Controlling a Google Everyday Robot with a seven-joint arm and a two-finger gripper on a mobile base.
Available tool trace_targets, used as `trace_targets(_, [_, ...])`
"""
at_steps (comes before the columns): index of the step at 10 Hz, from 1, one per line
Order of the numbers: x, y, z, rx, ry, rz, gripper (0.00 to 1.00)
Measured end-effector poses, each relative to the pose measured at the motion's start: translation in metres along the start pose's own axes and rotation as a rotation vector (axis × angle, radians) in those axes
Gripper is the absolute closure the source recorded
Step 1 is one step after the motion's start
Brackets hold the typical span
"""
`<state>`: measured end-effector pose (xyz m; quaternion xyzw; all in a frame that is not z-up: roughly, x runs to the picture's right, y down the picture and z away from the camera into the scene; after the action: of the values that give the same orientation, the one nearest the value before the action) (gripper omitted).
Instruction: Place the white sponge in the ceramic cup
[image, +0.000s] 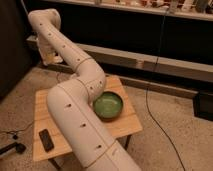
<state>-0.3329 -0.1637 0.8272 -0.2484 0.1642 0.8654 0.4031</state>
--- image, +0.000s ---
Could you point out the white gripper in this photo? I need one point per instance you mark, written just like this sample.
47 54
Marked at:
47 52

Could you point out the green ceramic bowl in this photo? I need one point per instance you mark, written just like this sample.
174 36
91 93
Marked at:
108 106

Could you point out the black device on floor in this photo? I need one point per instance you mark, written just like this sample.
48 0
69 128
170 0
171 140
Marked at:
19 147

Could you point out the small wooden table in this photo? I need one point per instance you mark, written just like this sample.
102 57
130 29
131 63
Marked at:
125 125

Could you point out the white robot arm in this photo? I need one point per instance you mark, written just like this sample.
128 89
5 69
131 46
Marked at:
69 102

